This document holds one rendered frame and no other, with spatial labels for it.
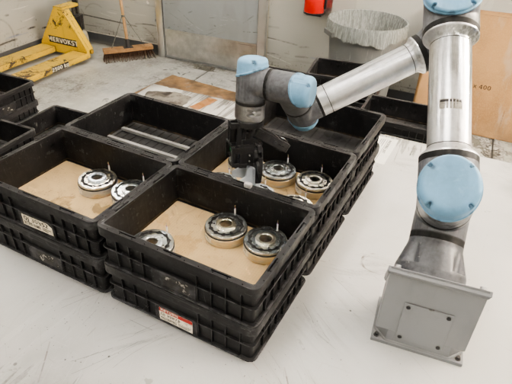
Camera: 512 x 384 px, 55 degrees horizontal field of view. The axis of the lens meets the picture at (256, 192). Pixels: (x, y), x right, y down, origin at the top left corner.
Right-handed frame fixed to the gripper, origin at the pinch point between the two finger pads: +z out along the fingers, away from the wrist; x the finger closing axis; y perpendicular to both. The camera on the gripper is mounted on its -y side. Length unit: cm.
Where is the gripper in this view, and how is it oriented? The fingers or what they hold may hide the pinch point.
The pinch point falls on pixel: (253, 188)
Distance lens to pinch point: 132.5
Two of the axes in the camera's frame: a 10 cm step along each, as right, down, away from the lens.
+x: 2.9, 4.7, -8.3
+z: -0.5, 8.8, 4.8
